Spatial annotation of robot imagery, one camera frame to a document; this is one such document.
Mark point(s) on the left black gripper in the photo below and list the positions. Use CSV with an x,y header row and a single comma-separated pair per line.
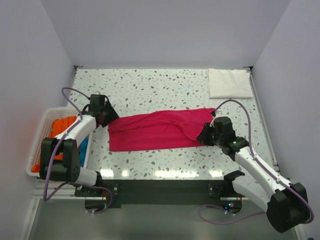
x,y
113,115

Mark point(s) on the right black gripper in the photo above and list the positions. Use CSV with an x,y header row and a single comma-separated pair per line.
x,y
202,137

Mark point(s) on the pink t shirt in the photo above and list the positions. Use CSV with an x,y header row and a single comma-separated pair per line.
x,y
165,129

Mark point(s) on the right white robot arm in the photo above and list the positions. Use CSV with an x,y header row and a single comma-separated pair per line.
x,y
285,203

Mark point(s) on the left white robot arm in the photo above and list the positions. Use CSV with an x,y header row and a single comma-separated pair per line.
x,y
68,169

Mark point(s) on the blue t shirt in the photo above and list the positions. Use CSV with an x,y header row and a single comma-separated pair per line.
x,y
82,150

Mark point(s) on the orange t shirt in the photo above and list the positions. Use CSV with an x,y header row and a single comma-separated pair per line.
x,y
57,127

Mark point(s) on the folded white t shirt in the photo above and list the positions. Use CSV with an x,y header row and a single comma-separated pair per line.
x,y
229,84

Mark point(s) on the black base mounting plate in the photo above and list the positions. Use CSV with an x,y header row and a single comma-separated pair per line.
x,y
168,192

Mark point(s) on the white plastic basket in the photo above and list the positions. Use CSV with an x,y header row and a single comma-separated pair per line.
x,y
43,131

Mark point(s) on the aluminium rail frame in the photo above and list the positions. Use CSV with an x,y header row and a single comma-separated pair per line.
x,y
139,91

